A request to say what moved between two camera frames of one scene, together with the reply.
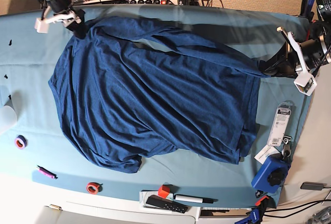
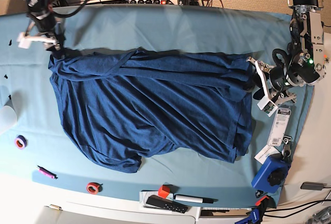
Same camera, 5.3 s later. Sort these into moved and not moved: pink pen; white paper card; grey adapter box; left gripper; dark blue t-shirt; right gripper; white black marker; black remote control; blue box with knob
Moved: dark blue t-shirt; left gripper; right gripper
Not moved: grey adapter box; white black marker; white paper card; blue box with knob; black remote control; pink pen
